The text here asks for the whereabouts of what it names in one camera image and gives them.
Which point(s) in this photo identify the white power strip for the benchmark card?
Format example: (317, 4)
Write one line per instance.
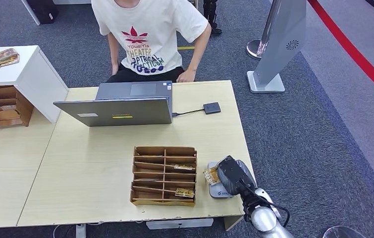
(80, 231)

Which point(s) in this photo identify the white card reader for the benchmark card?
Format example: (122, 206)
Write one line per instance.
(218, 193)

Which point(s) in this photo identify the person's left hand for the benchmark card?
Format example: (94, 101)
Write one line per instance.
(187, 77)

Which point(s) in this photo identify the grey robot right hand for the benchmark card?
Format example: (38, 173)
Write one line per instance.
(249, 172)

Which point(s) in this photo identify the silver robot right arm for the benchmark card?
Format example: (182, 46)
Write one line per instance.
(267, 220)

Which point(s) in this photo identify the wooden slotted card organizer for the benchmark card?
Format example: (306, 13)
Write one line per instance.
(147, 200)
(24, 110)

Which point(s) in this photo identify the white under-desk bar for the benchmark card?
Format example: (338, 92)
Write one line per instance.
(177, 224)

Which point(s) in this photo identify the grey kiosk stand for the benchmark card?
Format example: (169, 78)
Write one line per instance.
(282, 39)

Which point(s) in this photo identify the small black robot legs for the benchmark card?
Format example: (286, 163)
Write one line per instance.
(211, 16)

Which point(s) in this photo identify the white furniture leg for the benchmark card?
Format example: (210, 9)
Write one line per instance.
(31, 13)

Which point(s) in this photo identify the black case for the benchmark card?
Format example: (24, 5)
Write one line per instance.
(42, 11)

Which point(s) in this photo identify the yellow patterned plastic card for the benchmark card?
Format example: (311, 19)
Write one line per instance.
(184, 167)
(210, 176)
(184, 192)

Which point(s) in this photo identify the person's right hand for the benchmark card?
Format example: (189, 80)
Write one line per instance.
(115, 69)

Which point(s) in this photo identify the translucent round dome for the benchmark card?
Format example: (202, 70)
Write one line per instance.
(342, 233)

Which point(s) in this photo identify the person's left forearm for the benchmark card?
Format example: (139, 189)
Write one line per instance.
(200, 49)

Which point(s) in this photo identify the wooden desk support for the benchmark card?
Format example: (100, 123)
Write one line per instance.
(231, 221)

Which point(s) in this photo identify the person's right forearm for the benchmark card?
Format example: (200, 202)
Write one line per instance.
(114, 49)

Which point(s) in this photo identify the white cabinet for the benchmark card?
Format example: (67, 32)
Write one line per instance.
(39, 82)

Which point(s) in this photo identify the person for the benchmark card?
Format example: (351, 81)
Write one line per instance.
(150, 19)

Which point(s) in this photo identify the grey open laptop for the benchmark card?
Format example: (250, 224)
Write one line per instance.
(121, 111)

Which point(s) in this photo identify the chrome stanchion post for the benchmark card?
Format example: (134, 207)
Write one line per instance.
(255, 49)

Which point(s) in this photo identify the yellow floor tape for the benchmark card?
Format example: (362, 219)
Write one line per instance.
(186, 48)

